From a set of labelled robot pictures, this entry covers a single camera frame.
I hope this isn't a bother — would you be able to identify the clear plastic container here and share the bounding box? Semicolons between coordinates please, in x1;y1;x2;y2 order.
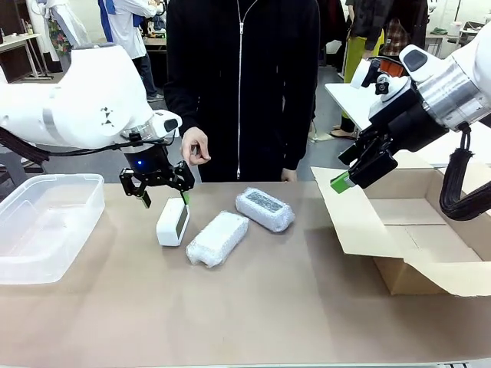
0;173;106;285

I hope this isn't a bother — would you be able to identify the hanging white coat floral apron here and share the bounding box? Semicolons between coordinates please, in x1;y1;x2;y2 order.
41;0;94;63

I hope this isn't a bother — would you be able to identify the person torso black zip hoodie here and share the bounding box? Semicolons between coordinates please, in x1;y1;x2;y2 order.
163;0;321;183

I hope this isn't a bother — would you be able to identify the background person yellow apron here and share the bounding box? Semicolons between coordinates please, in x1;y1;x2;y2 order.
330;0;387;140

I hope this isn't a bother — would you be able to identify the bubble-wrapped clock with dark face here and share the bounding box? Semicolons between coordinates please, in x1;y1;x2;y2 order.
235;186;296;234

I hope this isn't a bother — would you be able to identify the background wooden desk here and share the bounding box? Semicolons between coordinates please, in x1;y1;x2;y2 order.
0;33;49;84

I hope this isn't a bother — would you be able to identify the person left forearm black sleeve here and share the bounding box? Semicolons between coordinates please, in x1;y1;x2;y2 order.
282;91;318;172

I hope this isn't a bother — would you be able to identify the white unwrapped digital clock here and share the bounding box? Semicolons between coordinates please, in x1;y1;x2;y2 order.
156;198;190;247

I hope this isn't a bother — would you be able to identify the bubble-wrapped white clock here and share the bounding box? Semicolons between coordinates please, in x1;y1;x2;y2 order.
186;210;249;269

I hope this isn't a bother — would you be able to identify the white side table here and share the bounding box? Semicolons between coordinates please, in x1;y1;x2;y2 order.
324;81;387;133

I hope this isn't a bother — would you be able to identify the person right forearm black sleeve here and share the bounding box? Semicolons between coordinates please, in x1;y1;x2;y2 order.
163;72;201;137

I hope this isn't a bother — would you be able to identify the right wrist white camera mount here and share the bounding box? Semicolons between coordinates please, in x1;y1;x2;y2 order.
352;57;418;120

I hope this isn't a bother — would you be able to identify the person right hand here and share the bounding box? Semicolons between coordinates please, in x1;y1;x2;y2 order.
181;126;212;166

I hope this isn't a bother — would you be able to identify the background work desk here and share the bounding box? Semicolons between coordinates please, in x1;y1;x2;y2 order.
424;18;485;59

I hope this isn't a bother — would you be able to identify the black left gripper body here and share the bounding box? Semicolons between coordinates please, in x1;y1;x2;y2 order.
123;143;173;186

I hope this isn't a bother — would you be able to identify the background person white coat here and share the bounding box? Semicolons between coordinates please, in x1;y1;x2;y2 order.
97;0;170;103

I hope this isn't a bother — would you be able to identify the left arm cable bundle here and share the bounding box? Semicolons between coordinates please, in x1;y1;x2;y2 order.
0;127;51;164

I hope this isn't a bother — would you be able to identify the open cardboard box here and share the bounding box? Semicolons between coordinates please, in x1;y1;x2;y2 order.
309;149;491;298

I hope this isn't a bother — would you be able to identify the background person plaid shirt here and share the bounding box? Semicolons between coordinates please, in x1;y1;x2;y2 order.
381;0;430;59

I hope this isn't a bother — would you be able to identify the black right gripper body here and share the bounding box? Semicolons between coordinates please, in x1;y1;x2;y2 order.
362;95;449;154

